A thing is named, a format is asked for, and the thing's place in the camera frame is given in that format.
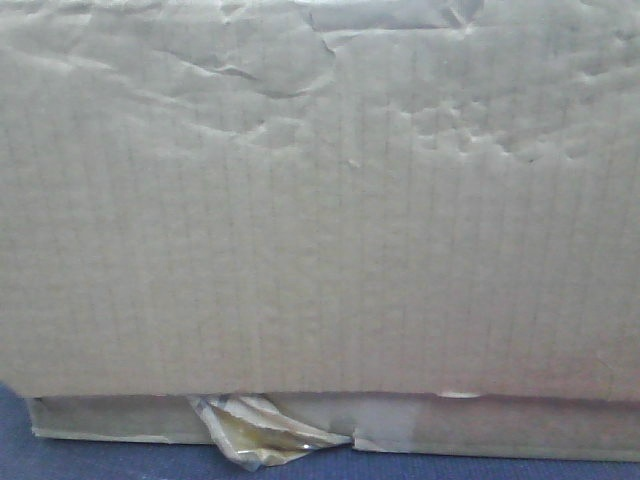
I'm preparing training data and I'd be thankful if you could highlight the crumpled clear packing tape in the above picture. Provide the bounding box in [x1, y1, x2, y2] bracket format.
[187, 395, 353, 471]

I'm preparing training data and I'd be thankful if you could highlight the large brown cardboard box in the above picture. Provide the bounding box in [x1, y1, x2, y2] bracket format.
[1, 1, 639, 462]

